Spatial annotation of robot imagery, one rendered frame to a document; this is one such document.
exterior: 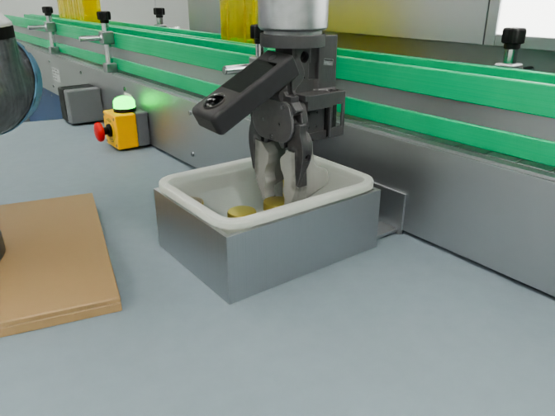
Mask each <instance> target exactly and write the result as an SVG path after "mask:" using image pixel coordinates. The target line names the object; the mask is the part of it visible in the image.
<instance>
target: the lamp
mask: <svg viewBox="0 0 555 416"><path fill-rule="evenodd" d="M113 111H114V112H115V113H130V112H134V111H136V106H135V100H134V99H133V97H129V96H119V97H116V98H114V100H113Z"/></svg>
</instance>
